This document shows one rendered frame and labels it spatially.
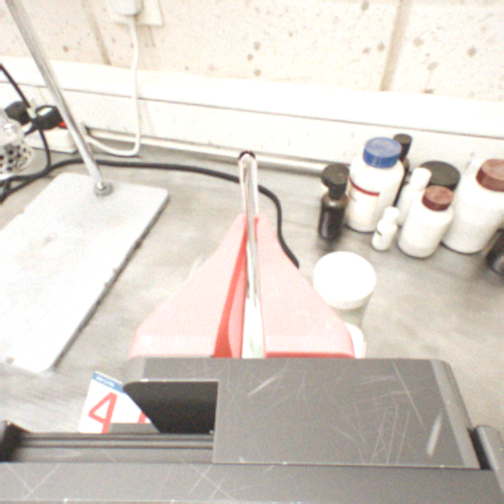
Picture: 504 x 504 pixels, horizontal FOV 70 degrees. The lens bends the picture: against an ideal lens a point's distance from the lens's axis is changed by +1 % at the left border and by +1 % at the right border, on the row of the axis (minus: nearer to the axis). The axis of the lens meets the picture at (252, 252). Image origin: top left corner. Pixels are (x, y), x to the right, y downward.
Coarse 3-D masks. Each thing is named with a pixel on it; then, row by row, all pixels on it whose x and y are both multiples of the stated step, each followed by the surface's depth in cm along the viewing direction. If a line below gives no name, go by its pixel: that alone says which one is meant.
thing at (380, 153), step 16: (368, 144) 42; (384, 144) 42; (368, 160) 42; (384, 160) 41; (352, 176) 44; (368, 176) 42; (384, 176) 42; (400, 176) 43; (352, 192) 45; (368, 192) 43; (384, 192) 43; (352, 208) 47; (368, 208) 45; (384, 208) 45; (352, 224) 48; (368, 224) 47
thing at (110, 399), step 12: (96, 384) 33; (96, 396) 33; (108, 396) 33; (120, 396) 33; (96, 408) 33; (108, 408) 33; (120, 408) 32; (132, 408) 32; (84, 420) 34; (96, 420) 33; (108, 420) 33; (120, 420) 32; (132, 420) 32; (144, 420) 32; (96, 432) 33
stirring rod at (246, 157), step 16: (240, 160) 11; (240, 176) 12; (256, 176) 12; (256, 192) 12; (256, 208) 13; (256, 224) 14; (256, 240) 14; (256, 256) 15; (256, 272) 16; (256, 288) 17; (256, 304) 18; (256, 320) 19; (256, 336) 20; (256, 352) 22
